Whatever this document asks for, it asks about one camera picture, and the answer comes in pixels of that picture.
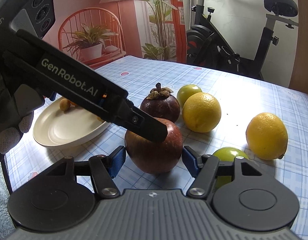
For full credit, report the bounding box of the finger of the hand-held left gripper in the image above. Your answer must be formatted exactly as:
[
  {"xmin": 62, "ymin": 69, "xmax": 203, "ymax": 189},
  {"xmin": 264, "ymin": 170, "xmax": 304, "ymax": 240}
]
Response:
[{"xmin": 121, "ymin": 99, "xmax": 168, "ymax": 143}]

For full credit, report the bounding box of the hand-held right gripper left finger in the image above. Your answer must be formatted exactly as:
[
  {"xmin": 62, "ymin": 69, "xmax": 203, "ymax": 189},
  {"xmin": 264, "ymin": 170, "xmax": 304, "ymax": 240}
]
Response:
[{"xmin": 45, "ymin": 146, "xmax": 127, "ymax": 198}]

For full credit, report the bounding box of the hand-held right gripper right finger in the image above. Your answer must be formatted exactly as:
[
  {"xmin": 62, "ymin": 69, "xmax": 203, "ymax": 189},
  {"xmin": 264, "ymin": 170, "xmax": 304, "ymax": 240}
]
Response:
[{"xmin": 183, "ymin": 146, "xmax": 272, "ymax": 198}]

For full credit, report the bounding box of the dark purple mangosteen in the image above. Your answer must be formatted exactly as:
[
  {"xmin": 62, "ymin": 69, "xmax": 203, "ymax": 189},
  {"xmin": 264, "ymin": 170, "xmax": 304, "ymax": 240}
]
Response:
[{"xmin": 140, "ymin": 82, "xmax": 181, "ymax": 123}]

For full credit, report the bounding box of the red apple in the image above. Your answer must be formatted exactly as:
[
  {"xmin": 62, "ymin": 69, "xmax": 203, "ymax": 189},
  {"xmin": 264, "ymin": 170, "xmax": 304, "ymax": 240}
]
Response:
[{"xmin": 124, "ymin": 117, "xmax": 184, "ymax": 175}]

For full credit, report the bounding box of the green round fruit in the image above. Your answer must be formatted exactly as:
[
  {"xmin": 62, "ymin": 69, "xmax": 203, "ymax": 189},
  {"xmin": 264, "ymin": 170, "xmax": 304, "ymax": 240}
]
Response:
[
  {"xmin": 212, "ymin": 147, "xmax": 250, "ymax": 189},
  {"xmin": 176, "ymin": 84, "xmax": 203, "ymax": 102}
]

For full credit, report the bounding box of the yellow lemon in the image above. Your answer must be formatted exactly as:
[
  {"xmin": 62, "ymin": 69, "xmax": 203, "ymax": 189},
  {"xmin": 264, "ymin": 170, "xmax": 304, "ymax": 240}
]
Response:
[
  {"xmin": 246, "ymin": 112, "xmax": 288, "ymax": 160},
  {"xmin": 182, "ymin": 92, "xmax": 222, "ymax": 133}
]

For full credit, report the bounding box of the cream round plate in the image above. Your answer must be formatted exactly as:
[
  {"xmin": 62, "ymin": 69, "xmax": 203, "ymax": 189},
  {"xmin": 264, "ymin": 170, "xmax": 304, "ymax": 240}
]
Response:
[{"xmin": 32, "ymin": 96, "xmax": 112, "ymax": 148}]

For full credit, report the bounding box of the person's left hand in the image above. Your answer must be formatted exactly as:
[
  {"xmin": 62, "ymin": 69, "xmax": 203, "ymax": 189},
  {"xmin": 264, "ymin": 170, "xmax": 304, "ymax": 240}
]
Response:
[{"xmin": 0, "ymin": 65, "xmax": 34, "ymax": 165}]

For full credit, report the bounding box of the blue checkered tablecloth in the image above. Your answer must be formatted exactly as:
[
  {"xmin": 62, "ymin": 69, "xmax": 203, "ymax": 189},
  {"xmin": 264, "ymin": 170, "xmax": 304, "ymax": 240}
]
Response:
[{"xmin": 2, "ymin": 55, "xmax": 308, "ymax": 240}]

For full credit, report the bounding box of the black exercise bike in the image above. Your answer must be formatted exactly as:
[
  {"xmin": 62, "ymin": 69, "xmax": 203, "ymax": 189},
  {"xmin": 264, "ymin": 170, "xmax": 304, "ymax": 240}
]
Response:
[{"xmin": 180, "ymin": 0, "xmax": 300, "ymax": 81}]

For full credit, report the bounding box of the wooden wardrobe panel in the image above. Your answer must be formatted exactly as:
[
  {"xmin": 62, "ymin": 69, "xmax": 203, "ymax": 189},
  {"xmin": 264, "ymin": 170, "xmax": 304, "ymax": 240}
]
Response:
[{"xmin": 289, "ymin": 0, "xmax": 308, "ymax": 90}]

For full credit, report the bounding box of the printed room wall backdrop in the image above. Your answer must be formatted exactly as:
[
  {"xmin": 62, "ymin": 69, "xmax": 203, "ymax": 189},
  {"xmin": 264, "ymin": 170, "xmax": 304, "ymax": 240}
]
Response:
[{"xmin": 50, "ymin": 0, "xmax": 187, "ymax": 69}]

